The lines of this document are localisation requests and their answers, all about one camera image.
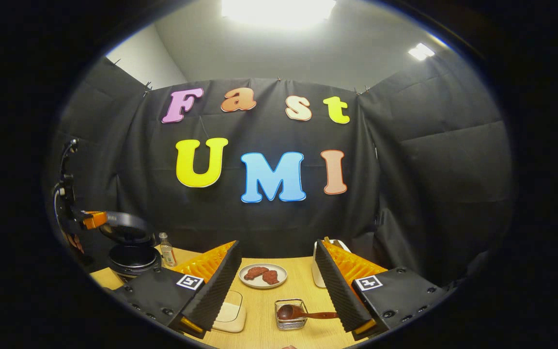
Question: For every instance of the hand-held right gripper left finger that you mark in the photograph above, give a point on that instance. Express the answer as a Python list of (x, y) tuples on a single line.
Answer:
[(217, 291)]

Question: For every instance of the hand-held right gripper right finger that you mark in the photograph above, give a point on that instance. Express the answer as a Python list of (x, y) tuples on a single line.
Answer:
[(339, 291)]

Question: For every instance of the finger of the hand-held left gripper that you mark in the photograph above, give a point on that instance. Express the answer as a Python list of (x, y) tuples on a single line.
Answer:
[(96, 220)]

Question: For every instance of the black rice cooker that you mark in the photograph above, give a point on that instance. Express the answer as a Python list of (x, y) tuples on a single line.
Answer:
[(133, 257)]

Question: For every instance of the dark wooden spoon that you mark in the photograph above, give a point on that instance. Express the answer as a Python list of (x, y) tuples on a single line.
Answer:
[(288, 312)]

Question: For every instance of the white utensil holder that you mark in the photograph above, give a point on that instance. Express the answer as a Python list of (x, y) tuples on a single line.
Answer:
[(318, 276)]

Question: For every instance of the white divided grain tray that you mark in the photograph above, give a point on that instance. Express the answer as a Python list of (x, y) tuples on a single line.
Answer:
[(230, 315)]

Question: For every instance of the red meat piece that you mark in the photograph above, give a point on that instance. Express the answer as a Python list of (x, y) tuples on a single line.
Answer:
[(271, 277), (255, 272)]

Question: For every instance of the small white plate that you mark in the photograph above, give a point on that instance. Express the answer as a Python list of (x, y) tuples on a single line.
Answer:
[(283, 274)]

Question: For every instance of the small glass bottle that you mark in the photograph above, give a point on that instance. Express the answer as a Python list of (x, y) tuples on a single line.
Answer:
[(166, 251)]

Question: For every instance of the black backdrop cloth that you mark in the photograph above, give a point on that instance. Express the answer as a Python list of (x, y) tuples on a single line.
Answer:
[(405, 169)]

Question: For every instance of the small ceiling light panel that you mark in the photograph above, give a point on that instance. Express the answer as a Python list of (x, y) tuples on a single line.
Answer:
[(421, 51)]

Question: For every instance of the large ceiling light panel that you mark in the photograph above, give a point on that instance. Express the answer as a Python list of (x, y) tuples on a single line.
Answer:
[(279, 12)]

